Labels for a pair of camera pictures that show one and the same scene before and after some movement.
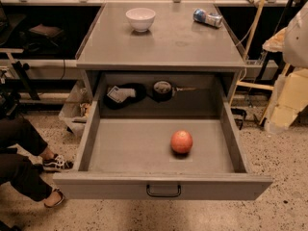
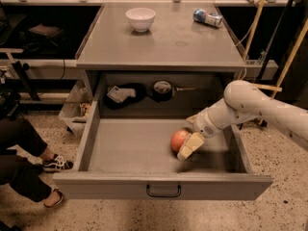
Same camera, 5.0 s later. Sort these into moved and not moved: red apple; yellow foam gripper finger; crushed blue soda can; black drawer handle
Moved: yellow foam gripper finger
Not moved: crushed blue soda can; black drawer handle; red apple
